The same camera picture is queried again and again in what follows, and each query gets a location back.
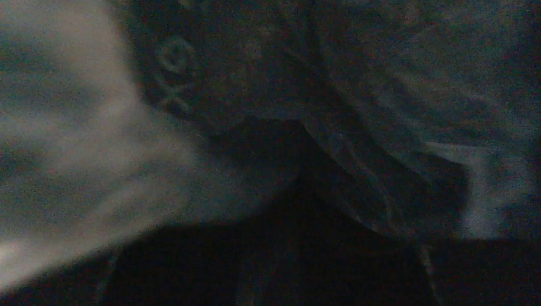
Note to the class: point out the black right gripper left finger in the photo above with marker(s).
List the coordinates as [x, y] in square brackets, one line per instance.
[254, 262]

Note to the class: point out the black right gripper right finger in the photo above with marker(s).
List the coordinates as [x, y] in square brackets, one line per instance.
[343, 263]

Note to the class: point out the blue plastic trash bag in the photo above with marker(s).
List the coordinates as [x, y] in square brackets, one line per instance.
[115, 122]

